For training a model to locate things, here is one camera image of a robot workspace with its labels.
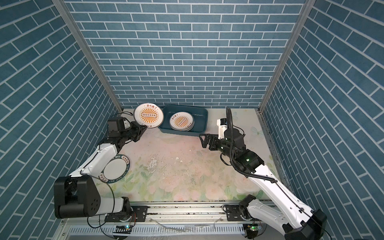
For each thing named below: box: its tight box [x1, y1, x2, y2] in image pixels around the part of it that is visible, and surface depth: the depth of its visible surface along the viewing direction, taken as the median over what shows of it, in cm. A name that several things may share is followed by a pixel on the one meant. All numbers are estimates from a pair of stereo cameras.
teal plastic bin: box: [158, 104, 209, 136], surface depth 111 cm
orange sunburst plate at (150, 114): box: [133, 102, 165, 129], surface depth 92 cm
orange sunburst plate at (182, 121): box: [169, 111, 195, 132], surface depth 110 cm
